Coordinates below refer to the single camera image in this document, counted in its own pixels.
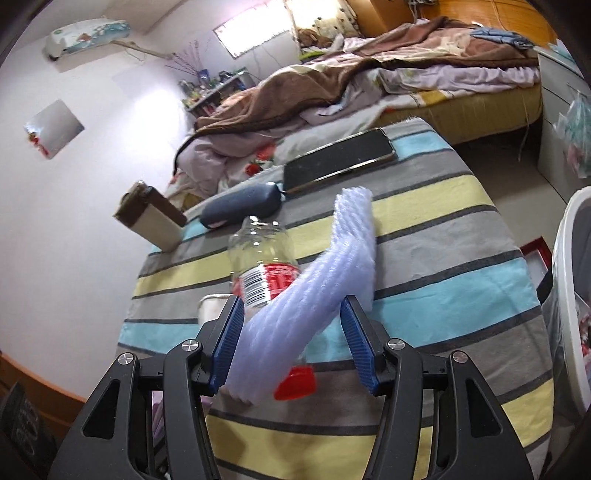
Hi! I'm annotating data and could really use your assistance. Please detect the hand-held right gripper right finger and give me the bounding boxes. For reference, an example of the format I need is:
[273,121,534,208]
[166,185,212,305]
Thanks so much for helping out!
[339,295,532,480]

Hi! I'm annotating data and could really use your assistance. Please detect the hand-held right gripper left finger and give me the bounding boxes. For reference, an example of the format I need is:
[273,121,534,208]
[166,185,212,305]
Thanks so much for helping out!
[58,294,245,480]

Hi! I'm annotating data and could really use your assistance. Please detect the white foam net sleeve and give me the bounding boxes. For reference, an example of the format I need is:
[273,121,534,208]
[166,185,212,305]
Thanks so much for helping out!
[228,187,379,402]

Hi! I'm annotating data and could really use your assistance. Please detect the clear red label plastic bottle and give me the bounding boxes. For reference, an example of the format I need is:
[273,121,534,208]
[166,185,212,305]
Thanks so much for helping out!
[228,216,319,400]

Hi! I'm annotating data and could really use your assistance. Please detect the white waste bin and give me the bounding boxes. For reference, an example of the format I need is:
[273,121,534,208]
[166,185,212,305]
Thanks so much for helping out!
[540,187,591,480]

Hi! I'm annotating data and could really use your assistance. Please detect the white brown thermos jug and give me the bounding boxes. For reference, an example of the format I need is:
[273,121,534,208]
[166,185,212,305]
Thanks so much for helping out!
[115,181,188,252]

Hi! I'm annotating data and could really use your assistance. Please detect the striped tablecloth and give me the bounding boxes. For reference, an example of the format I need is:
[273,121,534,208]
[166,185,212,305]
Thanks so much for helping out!
[117,117,555,480]

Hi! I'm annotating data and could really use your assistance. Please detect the dark blue glasses case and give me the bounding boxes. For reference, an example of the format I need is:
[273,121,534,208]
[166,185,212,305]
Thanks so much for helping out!
[202,182,283,229]

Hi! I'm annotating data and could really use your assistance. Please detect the black smartphone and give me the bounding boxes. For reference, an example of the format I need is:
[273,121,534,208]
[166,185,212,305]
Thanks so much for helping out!
[283,128,398,193]

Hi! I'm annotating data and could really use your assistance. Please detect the red edged flat box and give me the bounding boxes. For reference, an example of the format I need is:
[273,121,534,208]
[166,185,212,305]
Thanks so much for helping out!
[522,237,552,282]

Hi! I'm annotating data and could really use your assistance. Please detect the dark printed object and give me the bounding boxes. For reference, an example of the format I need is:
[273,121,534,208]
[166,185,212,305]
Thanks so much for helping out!
[0,381,58,480]

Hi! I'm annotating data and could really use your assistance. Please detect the cluttered small desk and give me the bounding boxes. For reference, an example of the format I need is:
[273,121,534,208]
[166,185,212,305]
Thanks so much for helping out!
[178,69,259,116]

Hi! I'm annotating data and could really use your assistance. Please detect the brown blanket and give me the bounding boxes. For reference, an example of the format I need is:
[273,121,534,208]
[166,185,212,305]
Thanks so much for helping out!
[171,16,541,181]

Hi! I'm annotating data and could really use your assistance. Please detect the wooden bed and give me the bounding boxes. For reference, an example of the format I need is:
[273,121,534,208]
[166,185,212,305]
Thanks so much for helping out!
[175,0,555,204]

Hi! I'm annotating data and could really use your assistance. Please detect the dried branches in vase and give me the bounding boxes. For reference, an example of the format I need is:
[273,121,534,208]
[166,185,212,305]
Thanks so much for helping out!
[164,39,213,84]

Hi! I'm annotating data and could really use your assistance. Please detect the pale purple bed sheet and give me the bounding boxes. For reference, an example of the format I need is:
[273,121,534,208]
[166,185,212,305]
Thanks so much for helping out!
[178,34,543,195]

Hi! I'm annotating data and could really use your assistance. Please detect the air conditioner pipe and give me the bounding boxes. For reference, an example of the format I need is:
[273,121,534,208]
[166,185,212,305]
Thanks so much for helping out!
[111,41,176,61]

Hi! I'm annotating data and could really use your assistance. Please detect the green plastic bag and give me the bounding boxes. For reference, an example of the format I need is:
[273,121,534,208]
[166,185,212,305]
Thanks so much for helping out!
[554,90,591,178]

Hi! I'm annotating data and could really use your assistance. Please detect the brown teddy bear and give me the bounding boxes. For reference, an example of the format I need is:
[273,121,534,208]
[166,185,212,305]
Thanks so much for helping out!
[295,27,333,49]

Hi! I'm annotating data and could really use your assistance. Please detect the bright window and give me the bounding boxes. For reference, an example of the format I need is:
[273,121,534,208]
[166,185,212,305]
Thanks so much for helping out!
[212,0,296,58]

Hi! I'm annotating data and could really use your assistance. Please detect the white nightstand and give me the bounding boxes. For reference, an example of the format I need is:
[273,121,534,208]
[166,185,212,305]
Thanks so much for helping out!
[536,44,591,204]

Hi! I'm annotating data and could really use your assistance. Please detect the covered air conditioner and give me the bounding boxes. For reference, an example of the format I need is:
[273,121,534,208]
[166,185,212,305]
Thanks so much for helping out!
[44,18,132,61]

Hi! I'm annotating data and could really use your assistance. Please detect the blue folded clothes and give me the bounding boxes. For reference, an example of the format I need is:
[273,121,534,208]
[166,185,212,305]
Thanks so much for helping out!
[471,27,534,49]

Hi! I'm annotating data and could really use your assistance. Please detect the teal tissue pack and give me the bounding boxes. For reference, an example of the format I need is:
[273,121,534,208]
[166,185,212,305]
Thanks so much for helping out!
[547,39,578,61]

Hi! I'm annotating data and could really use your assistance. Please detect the square wall mirror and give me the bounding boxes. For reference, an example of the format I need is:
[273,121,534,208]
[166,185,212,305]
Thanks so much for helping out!
[24,98,86,160]

